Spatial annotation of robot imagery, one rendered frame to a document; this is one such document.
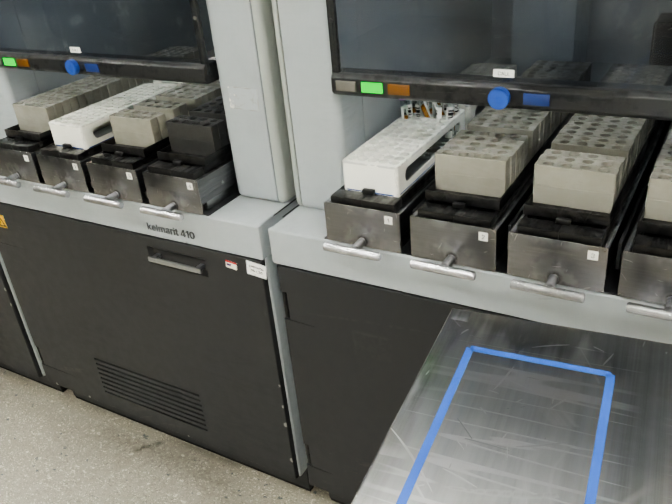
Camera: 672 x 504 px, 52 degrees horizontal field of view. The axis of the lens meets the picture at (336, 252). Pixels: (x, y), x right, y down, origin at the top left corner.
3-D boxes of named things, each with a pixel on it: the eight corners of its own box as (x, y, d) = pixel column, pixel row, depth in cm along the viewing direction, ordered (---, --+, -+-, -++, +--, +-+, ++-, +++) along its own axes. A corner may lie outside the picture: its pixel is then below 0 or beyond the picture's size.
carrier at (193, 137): (223, 153, 131) (218, 123, 129) (217, 157, 130) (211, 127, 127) (177, 147, 137) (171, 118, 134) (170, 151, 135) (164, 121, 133)
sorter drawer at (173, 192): (327, 100, 185) (323, 66, 181) (373, 104, 178) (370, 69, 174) (133, 215, 131) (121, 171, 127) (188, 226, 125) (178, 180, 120)
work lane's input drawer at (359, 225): (471, 112, 166) (471, 75, 162) (528, 117, 159) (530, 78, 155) (313, 252, 112) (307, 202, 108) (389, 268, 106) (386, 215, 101)
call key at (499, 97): (489, 106, 97) (490, 85, 96) (510, 108, 96) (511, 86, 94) (486, 109, 96) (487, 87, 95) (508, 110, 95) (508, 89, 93)
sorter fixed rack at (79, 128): (151, 107, 169) (146, 82, 166) (182, 111, 165) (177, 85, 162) (55, 150, 147) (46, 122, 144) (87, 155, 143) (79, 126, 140)
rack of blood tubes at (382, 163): (417, 135, 136) (416, 104, 133) (466, 140, 131) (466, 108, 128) (343, 195, 114) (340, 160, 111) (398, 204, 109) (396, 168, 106)
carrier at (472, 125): (536, 161, 115) (538, 126, 112) (532, 165, 114) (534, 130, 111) (469, 153, 121) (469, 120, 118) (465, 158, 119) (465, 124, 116)
